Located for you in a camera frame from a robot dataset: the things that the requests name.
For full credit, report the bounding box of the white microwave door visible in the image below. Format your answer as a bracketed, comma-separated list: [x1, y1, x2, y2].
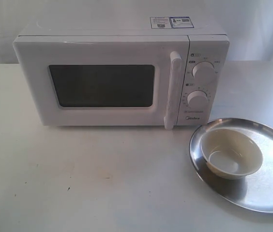
[13, 35, 190, 129]

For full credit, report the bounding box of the blue white label sticker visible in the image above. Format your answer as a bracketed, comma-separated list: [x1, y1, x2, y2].
[150, 16, 194, 29]

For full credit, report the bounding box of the cream ceramic bowl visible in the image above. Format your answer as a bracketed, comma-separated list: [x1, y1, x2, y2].
[200, 129, 263, 180]

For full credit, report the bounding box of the white control knob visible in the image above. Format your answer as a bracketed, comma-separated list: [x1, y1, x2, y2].
[192, 61, 216, 85]
[187, 90, 209, 110]

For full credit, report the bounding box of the round silver metal tray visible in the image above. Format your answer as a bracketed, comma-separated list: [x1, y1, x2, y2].
[189, 118, 273, 213]

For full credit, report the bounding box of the upper white control knob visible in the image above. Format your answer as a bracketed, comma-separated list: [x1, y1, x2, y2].
[192, 61, 216, 85]

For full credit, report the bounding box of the white microwave oven body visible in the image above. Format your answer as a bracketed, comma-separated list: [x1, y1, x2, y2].
[18, 24, 229, 126]

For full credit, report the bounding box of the lower white control knob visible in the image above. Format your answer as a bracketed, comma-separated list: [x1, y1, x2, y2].
[187, 90, 209, 110]

